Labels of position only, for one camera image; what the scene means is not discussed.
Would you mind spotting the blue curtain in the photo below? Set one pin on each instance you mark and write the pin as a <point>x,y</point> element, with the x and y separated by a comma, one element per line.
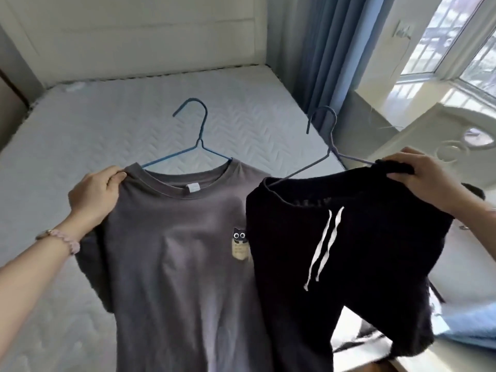
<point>325,54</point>

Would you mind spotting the black and white striped cloth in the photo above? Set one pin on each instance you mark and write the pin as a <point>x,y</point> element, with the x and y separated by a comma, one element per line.
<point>358,340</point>

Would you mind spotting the person's left hand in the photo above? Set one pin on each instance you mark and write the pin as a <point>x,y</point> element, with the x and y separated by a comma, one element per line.
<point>91,199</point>

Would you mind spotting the person's left forearm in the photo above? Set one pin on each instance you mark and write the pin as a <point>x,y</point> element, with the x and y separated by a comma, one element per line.
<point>27,284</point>

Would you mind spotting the white carved furniture panel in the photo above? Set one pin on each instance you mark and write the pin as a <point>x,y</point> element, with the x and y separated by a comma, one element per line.
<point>438,135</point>

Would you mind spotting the white wall socket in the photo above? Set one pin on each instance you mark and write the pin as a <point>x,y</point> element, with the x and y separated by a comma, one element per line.
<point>403,30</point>

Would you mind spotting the person's left thumb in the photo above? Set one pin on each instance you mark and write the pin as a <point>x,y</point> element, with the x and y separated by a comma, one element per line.
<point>114,182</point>

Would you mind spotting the light blue cloth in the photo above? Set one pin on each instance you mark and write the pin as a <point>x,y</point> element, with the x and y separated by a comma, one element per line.
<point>472,325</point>

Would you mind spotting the person's right hand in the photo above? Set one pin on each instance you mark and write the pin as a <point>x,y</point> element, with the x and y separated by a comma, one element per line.
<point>432,178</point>

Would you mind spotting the person's right thumb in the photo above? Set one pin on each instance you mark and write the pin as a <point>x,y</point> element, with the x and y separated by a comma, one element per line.
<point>401,177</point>

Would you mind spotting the black object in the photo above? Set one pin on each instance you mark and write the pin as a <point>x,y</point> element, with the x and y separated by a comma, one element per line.
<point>473,191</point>

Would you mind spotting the white quilted mattress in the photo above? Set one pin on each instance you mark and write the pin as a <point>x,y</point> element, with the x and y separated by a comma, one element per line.
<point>77,131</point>

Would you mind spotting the white padded headboard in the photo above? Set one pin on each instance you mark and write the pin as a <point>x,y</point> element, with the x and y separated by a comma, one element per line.
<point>135,34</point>

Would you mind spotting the person's right forearm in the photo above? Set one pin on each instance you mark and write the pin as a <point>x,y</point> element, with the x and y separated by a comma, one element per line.
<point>480,228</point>

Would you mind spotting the window with white frame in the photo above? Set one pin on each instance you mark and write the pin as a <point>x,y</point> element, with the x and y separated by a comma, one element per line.
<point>453,38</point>

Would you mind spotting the grey t-shirt with cat print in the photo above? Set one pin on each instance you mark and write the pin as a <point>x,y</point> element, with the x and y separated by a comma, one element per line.
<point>174,286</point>

